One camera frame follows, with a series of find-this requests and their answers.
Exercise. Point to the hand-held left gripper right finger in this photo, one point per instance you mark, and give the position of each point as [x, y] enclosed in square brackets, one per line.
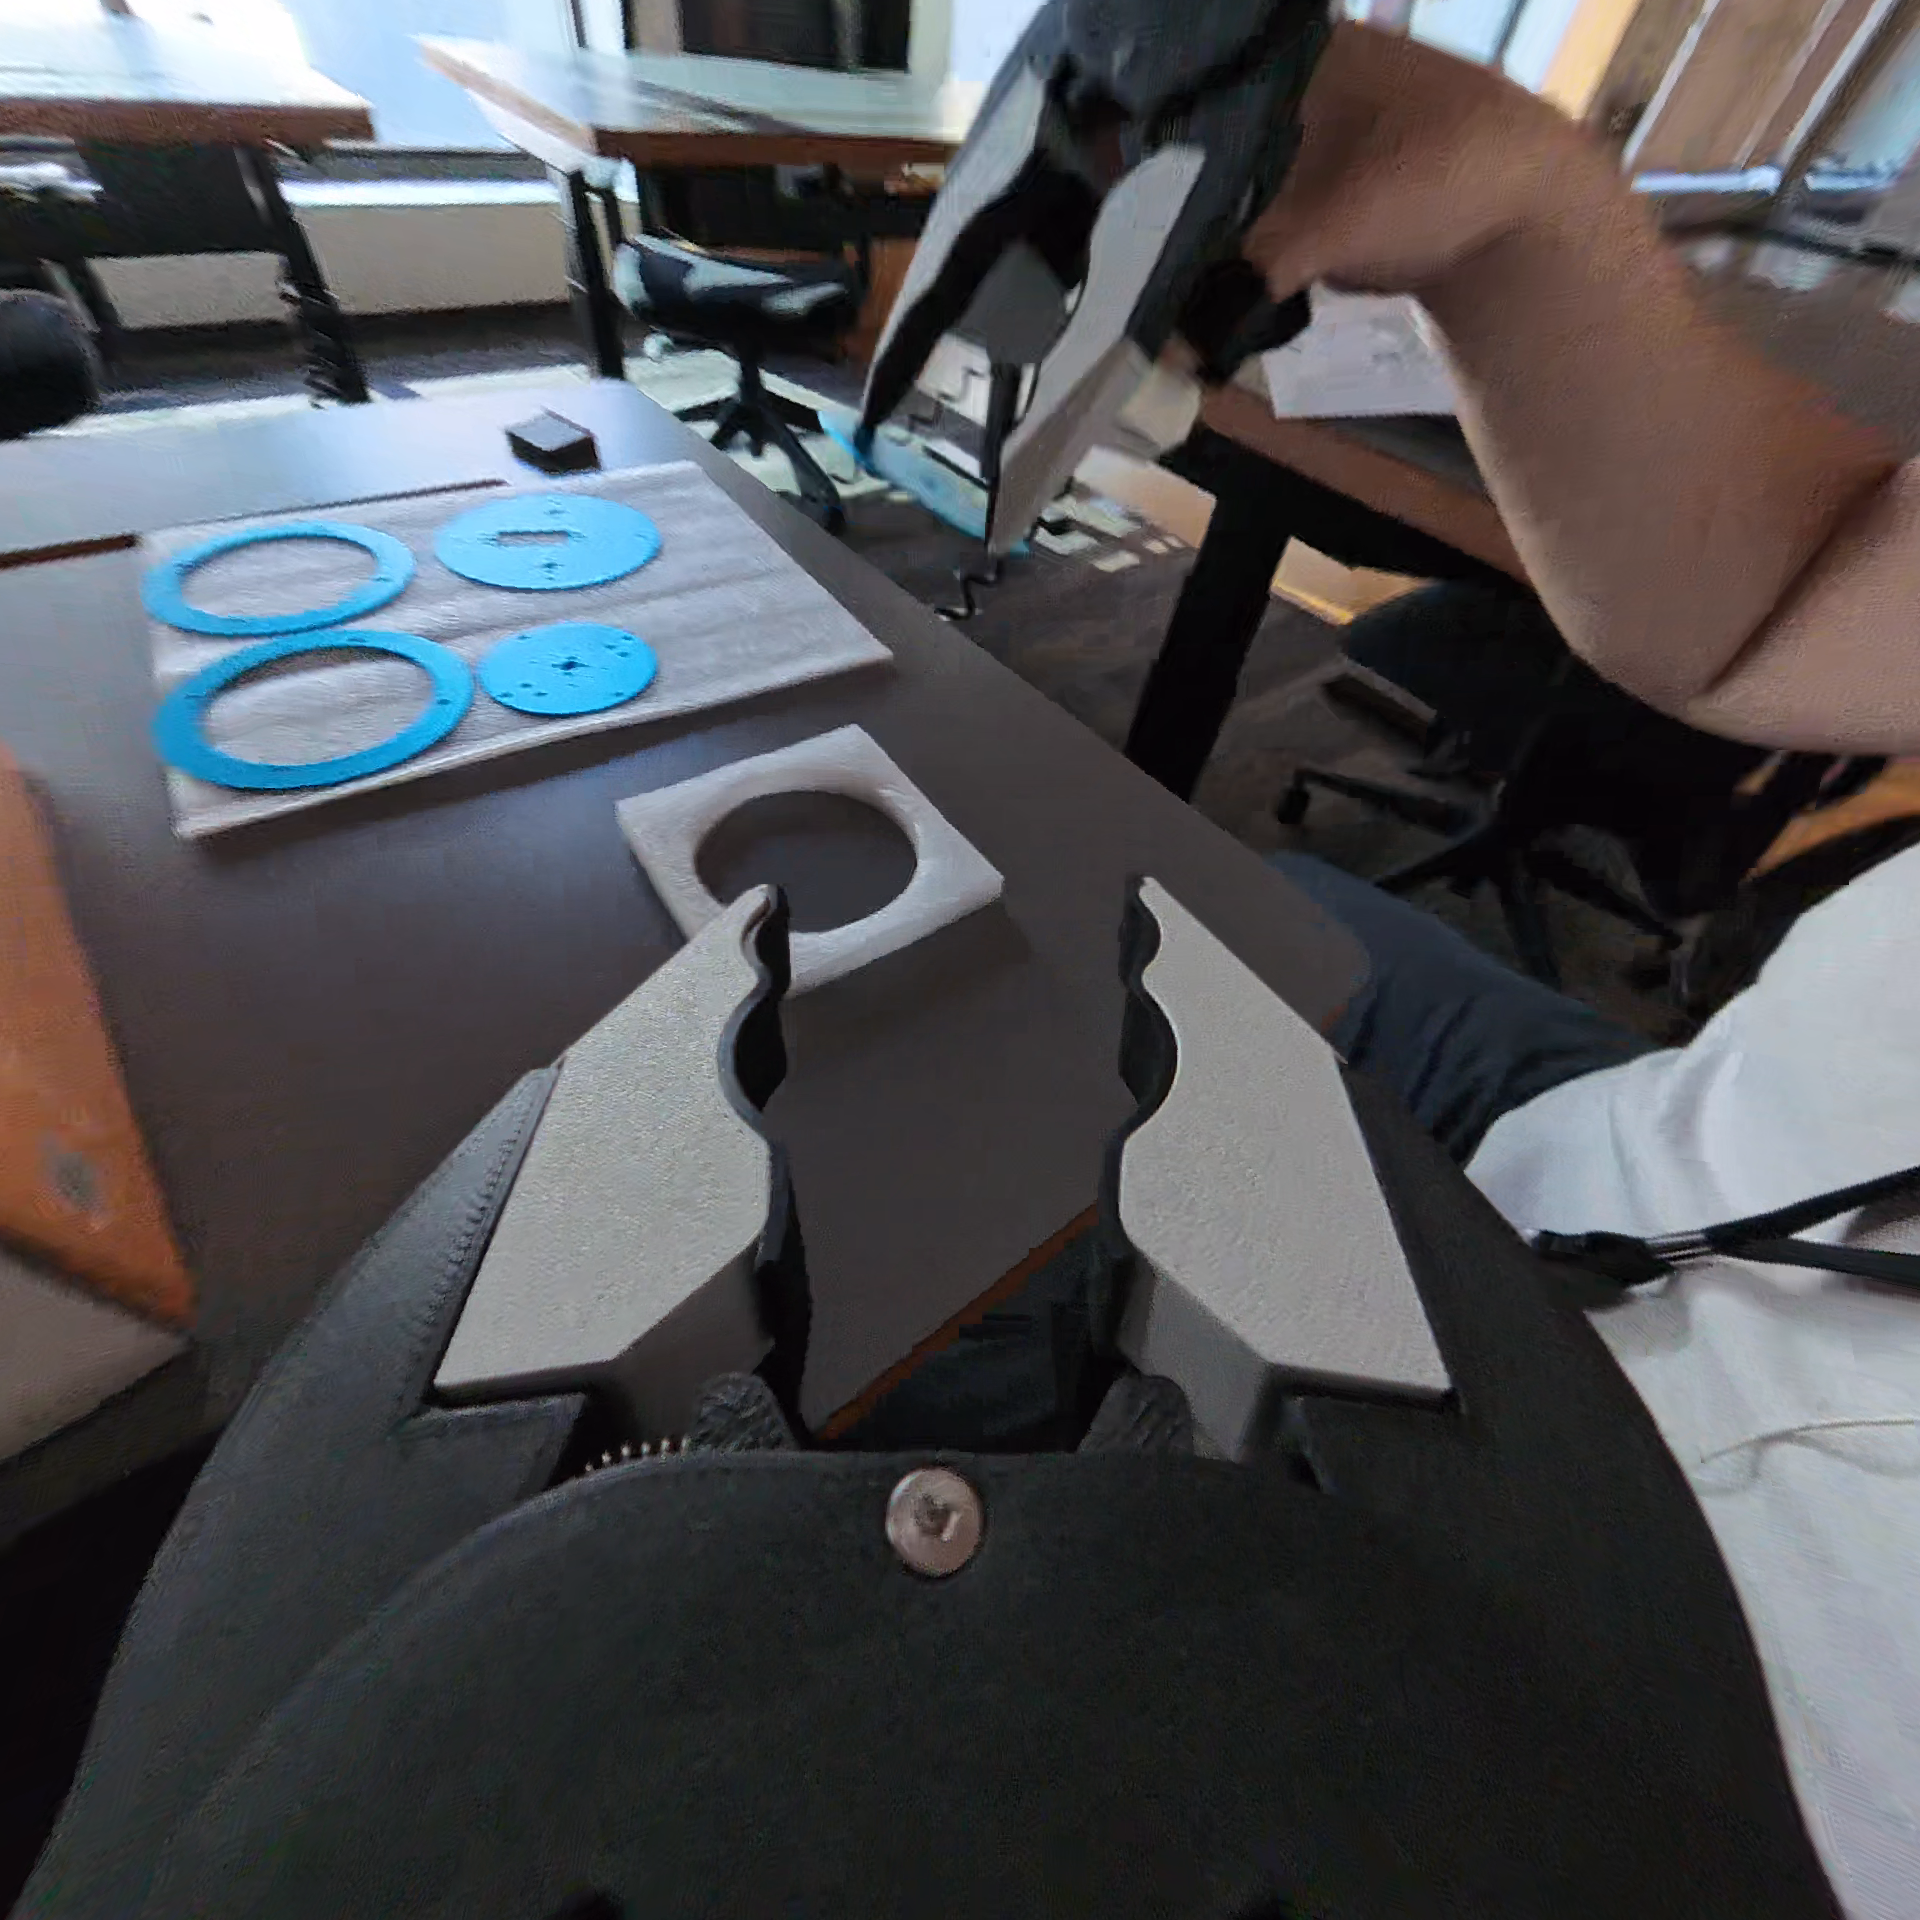
[1275, 1201]

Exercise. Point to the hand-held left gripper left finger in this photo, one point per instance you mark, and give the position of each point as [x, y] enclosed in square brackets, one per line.
[630, 1201]

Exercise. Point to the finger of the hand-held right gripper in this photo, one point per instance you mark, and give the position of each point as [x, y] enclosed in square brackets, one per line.
[975, 211]
[1147, 254]

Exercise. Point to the printed booklet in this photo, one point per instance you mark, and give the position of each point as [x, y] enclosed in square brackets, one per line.
[1364, 359]

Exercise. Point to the white foam block round cutout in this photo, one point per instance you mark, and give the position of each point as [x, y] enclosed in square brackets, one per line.
[660, 833]

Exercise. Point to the blue disc with few holes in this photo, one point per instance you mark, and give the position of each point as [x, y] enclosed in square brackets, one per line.
[600, 547]

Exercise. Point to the blue disc with many holes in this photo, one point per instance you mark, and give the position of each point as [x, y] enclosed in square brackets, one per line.
[600, 681]

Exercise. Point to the orange cardboard kit box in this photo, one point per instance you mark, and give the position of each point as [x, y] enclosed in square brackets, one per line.
[75, 1125]

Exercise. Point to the person's right hand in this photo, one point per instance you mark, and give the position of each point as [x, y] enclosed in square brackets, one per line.
[1394, 166]

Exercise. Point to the black office chair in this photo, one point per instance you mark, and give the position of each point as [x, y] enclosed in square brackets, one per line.
[735, 293]

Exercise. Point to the person's dark trousers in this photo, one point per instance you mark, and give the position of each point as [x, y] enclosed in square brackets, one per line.
[1455, 990]

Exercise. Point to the white foam sheet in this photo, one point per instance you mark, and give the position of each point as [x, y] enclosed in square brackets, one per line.
[751, 599]

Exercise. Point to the small black box red label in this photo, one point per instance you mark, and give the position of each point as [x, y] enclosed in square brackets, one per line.
[546, 440]

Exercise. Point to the black mesh chair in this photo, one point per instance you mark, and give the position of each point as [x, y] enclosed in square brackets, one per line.
[1471, 705]

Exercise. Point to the large window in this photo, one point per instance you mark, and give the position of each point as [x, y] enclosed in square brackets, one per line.
[375, 90]

